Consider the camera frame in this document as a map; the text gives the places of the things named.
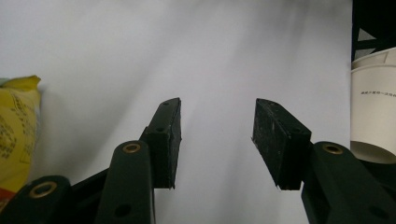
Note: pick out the black metal tripod stand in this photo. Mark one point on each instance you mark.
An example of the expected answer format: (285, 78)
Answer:
(379, 18)

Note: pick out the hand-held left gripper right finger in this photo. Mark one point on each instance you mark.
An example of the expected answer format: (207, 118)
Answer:
(280, 146)

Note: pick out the yellow spouted food pouch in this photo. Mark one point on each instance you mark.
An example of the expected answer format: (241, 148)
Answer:
(15, 124)

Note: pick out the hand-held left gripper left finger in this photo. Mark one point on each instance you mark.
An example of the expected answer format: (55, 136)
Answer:
(165, 146)

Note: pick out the white table mat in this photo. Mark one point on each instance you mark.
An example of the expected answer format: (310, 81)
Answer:
(218, 46)

